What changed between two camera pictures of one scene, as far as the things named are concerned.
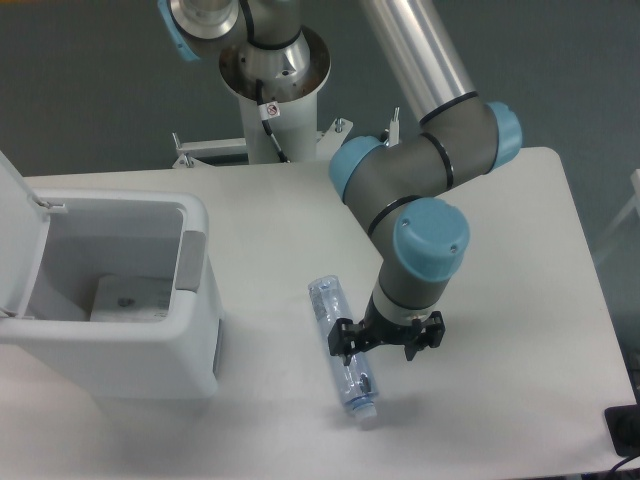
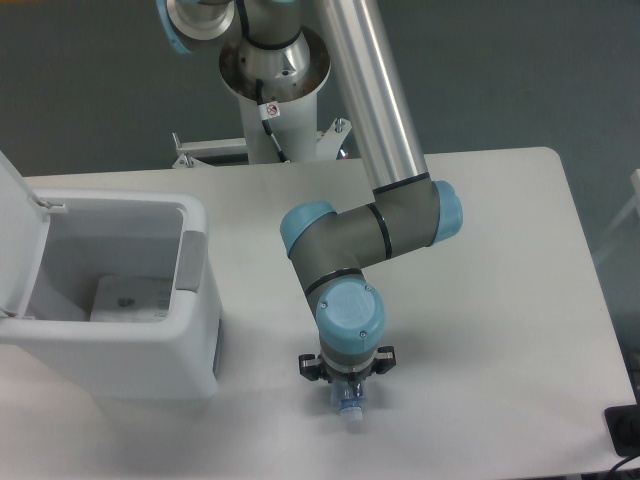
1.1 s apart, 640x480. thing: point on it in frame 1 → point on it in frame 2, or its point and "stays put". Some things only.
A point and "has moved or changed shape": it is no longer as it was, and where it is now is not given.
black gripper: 347,338 → 310,367
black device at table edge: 623,424 stays put
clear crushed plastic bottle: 355,381 has moved or changed shape
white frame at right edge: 635,205 stays put
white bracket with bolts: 191,154 stays put
